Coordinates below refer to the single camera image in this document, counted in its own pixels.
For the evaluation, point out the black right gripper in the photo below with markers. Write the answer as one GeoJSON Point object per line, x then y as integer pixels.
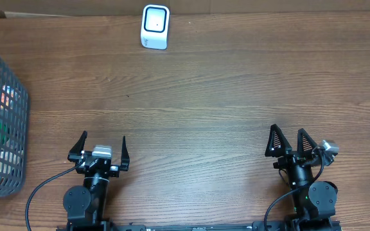
{"type": "Point", "coordinates": [291, 156]}

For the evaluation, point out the grey plastic mesh basket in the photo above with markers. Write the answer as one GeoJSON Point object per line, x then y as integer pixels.
{"type": "Point", "coordinates": [14, 126]}

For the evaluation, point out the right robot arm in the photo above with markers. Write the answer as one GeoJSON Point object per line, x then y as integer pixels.
{"type": "Point", "coordinates": [314, 200]}

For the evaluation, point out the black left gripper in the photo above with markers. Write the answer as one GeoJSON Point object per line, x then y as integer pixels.
{"type": "Point", "coordinates": [125, 162]}

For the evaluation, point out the white barcode scanner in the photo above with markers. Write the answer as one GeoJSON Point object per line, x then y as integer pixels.
{"type": "Point", "coordinates": [154, 27]}

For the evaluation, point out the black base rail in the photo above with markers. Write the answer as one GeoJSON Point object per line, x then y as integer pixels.
{"type": "Point", "coordinates": [255, 226]}

